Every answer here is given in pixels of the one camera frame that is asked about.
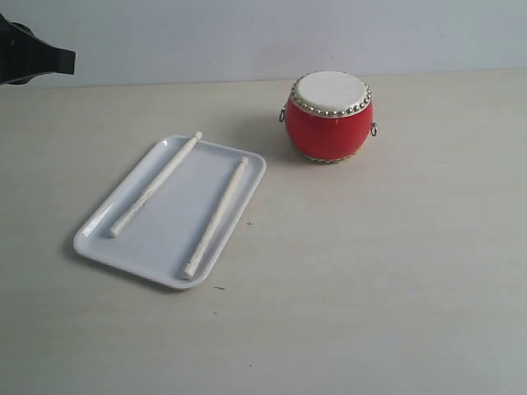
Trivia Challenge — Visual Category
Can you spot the red small drum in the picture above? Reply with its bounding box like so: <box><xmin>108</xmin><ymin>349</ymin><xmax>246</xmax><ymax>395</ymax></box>
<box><xmin>279</xmin><ymin>71</ymin><xmax>378</xmax><ymax>163</ymax></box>

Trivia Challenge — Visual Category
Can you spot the white rectangular plastic tray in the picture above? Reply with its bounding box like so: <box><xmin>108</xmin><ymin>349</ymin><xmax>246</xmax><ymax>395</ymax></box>
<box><xmin>73</xmin><ymin>135</ymin><xmax>266</xmax><ymax>290</ymax></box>

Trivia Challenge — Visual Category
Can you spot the white drumstick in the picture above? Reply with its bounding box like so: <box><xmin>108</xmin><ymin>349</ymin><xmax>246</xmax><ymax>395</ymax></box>
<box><xmin>110</xmin><ymin>132</ymin><xmax>203</xmax><ymax>238</ymax></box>
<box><xmin>183</xmin><ymin>156</ymin><xmax>249</xmax><ymax>280</ymax></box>

